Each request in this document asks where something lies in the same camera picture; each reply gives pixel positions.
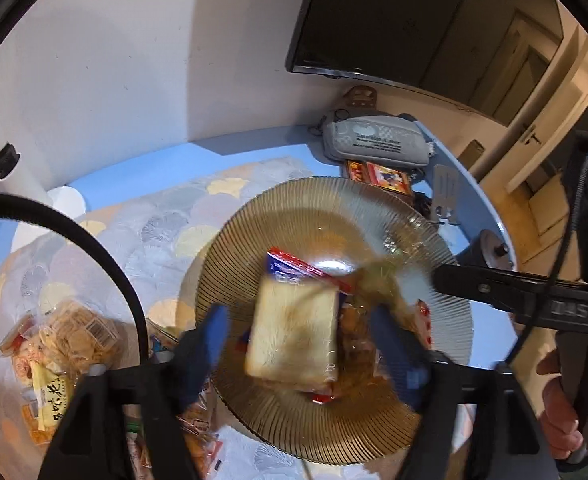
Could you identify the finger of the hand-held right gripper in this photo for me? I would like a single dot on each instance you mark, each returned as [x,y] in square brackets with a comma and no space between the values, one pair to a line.
[474,285]

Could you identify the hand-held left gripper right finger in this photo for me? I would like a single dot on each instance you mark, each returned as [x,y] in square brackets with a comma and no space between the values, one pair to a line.
[394,355]

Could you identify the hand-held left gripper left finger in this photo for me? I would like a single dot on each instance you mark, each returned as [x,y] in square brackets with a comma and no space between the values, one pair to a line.
[208,340]

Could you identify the sliced bread packet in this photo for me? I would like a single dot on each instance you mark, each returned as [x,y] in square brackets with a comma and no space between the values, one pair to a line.
[294,330]

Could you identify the amber ribbed glass plate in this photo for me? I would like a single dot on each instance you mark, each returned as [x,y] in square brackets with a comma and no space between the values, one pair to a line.
[294,210]

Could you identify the clear packet of brown snacks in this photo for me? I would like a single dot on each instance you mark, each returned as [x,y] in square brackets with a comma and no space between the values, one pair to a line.
[356,330]

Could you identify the person's right hand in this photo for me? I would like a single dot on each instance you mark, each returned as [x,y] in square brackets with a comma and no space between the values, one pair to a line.
[556,410]

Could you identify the black cylindrical device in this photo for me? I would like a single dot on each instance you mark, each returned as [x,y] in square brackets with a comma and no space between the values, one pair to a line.
[484,252]

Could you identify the red white snack packet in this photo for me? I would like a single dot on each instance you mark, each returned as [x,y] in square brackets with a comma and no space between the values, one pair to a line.
[424,320]

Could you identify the blue cartoon snack packet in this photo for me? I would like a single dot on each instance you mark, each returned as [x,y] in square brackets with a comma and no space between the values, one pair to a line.
[161,345]

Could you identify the orange snack packet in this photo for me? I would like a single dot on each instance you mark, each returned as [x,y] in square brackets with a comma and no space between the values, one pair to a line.
[201,440]

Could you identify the scale patterned tablecloth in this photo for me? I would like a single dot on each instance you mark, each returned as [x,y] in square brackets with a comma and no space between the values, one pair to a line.
[138,240]

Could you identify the clear cracker packet with barcode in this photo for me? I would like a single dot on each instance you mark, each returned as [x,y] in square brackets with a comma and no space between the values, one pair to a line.
[73,335]

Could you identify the red card box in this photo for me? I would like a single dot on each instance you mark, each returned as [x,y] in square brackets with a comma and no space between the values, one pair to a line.
[386,176]

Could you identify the yellow label snack packet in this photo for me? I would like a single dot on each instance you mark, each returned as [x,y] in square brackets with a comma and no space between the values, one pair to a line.
[48,400]

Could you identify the grey zip pouch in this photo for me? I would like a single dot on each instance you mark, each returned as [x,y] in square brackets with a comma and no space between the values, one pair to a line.
[374,140]

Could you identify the white door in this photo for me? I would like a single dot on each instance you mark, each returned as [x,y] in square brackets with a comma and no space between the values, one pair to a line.
[539,110]

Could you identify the round biscuit packet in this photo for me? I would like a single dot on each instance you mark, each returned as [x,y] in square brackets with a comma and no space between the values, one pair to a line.
[21,365]

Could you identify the white round object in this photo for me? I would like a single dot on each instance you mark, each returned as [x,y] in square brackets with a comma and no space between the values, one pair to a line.
[66,202]

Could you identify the black band clip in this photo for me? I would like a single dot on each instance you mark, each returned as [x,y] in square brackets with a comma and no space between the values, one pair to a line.
[6,159]

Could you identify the black television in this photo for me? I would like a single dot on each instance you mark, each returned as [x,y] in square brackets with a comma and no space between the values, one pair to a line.
[399,20]

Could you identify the grey metal bracket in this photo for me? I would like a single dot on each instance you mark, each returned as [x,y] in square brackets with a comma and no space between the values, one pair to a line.
[445,190]

